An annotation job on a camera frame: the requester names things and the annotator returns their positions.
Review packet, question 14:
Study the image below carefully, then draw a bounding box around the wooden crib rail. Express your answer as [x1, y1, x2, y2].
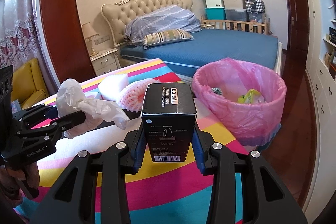
[201, 17, 270, 35]

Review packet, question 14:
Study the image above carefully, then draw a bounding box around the beige tufted headboard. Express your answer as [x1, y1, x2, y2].
[101, 0, 193, 49]

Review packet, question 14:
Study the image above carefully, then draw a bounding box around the white plastic bag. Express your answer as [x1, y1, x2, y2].
[56, 79, 129, 139]

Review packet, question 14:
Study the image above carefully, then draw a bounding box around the red-brown wooden pillar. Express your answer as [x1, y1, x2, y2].
[39, 0, 96, 83]

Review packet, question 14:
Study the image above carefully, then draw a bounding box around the pink-lined trash bin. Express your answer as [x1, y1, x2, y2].
[192, 58, 287, 147]

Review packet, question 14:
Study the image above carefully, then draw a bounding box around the cream nightstand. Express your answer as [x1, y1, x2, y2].
[90, 48, 121, 76]

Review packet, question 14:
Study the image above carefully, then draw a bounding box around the pink foam fruit net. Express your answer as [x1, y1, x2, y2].
[116, 79, 160, 112]

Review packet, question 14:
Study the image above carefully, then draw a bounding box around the grey striped duvet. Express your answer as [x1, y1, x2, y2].
[124, 5, 202, 44]

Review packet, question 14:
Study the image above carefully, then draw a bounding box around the houndstooth black white bag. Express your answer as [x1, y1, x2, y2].
[245, 0, 265, 14]

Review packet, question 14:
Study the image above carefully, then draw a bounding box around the white foam block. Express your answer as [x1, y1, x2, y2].
[98, 74, 129, 101]

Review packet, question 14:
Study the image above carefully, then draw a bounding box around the pink floral curtain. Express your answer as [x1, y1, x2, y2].
[1, 0, 42, 71]

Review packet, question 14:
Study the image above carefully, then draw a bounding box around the white storage box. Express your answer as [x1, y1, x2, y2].
[205, 0, 224, 8]

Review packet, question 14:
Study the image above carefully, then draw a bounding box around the table lamp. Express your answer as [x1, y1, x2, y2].
[81, 22, 99, 56]

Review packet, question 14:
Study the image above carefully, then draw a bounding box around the grey clear storage bin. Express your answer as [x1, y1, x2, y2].
[224, 9, 248, 22]

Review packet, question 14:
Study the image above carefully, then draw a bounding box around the teal storage bin lower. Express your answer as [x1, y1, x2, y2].
[205, 7, 226, 20]

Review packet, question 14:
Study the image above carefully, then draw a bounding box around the striped yellow pillow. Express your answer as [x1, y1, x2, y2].
[143, 29, 194, 49]

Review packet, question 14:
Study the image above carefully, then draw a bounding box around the left hand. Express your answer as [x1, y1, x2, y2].
[1, 162, 40, 209]

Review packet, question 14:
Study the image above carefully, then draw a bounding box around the dark wooden door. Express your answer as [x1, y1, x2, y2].
[286, 0, 310, 55]

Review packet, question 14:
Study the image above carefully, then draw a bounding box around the blue bed mattress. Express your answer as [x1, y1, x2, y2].
[120, 29, 281, 77]

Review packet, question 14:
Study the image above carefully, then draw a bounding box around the beige storage box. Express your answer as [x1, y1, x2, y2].
[223, 0, 245, 9]

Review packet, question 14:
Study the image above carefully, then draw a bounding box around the green snack wrapper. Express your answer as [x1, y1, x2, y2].
[238, 89, 266, 105]

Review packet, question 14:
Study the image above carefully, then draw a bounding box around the yellow armchair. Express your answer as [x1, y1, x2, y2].
[11, 58, 49, 109]

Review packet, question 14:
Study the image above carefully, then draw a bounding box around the black DORMI carton box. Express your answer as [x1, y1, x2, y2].
[141, 83, 197, 162]

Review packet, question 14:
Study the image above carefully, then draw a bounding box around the white wardrobe shelving unit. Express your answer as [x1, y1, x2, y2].
[303, 0, 335, 222]

